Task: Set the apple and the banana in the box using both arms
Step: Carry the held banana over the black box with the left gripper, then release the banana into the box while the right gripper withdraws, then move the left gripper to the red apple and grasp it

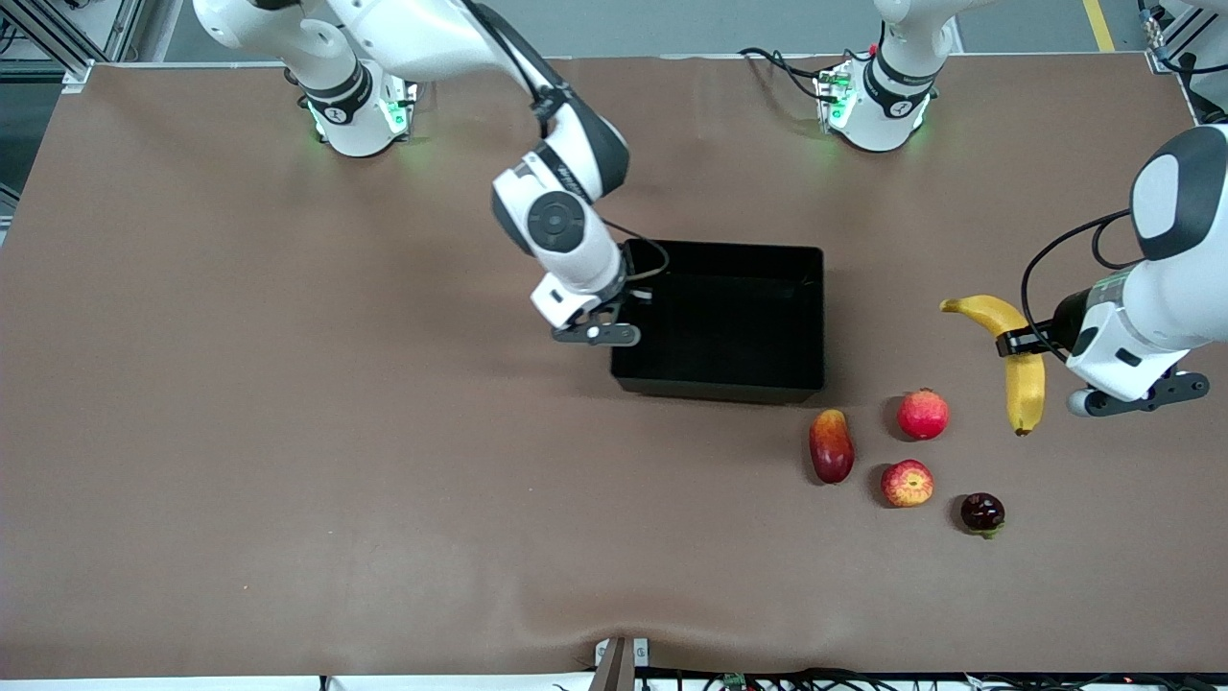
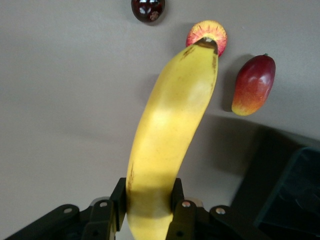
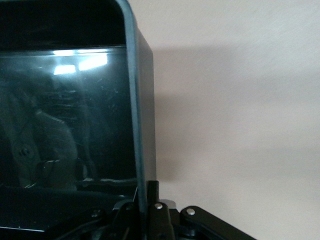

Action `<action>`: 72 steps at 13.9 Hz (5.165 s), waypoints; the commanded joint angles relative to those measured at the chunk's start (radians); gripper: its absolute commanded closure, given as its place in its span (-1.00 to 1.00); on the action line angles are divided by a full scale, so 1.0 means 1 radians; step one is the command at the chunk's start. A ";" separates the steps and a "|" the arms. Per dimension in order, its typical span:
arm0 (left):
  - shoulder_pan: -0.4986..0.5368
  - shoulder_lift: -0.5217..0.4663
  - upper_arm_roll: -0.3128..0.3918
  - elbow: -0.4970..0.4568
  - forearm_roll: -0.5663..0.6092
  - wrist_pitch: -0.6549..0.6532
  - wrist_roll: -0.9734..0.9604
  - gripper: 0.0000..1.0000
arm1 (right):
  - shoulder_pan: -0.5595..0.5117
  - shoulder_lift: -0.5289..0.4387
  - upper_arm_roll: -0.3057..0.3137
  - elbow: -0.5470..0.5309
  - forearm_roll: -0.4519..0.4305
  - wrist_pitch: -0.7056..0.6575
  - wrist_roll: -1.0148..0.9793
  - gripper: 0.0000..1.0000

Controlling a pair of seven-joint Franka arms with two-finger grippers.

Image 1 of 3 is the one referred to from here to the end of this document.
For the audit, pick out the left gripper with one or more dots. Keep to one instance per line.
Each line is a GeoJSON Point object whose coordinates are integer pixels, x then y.
{"type": "Point", "coordinates": [1061, 329]}

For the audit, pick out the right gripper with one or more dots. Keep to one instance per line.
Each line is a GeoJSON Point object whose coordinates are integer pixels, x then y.
{"type": "Point", "coordinates": [632, 273]}

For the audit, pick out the yellow banana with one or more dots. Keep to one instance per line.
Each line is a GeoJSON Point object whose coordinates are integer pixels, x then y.
{"type": "Point", "coordinates": [1025, 393]}

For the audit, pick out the black plastic box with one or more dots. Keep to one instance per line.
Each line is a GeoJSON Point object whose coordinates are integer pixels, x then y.
{"type": "Point", "coordinates": [729, 326]}

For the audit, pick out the red yellow apple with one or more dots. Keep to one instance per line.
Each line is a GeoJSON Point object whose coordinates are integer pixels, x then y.
{"type": "Point", "coordinates": [907, 484]}

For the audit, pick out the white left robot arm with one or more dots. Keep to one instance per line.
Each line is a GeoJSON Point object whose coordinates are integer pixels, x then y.
{"type": "Point", "coordinates": [1180, 288]}

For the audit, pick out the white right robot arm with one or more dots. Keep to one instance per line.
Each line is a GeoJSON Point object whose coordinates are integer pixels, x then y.
{"type": "Point", "coordinates": [566, 230]}

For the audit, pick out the round red pomegranate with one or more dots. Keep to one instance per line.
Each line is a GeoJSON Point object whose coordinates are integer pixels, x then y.
{"type": "Point", "coordinates": [923, 415]}

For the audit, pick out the dark purple mangosteen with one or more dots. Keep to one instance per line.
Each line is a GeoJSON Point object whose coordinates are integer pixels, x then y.
{"type": "Point", "coordinates": [982, 512]}

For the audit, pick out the red mango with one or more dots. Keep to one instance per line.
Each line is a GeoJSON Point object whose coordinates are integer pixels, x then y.
{"type": "Point", "coordinates": [831, 447]}

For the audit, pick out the brown table cover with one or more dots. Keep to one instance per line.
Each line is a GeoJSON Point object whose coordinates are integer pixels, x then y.
{"type": "Point", "coordinates": [384, 480]}

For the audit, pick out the yellow floor tape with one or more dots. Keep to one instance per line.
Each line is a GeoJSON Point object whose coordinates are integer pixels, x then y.
{"type": "Point", "coordinates": [1098, 24]}

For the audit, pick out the metal table clamp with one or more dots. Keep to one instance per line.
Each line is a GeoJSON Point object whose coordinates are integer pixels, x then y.
{"type": "Point", "coordinates": [614, 662]}

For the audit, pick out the aluminium frame post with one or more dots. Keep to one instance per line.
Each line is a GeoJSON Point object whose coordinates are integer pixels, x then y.
{"type": "Point", "coordinates": [1185, 29]}
{"type": "Point", "coordinates": [67, 38]}

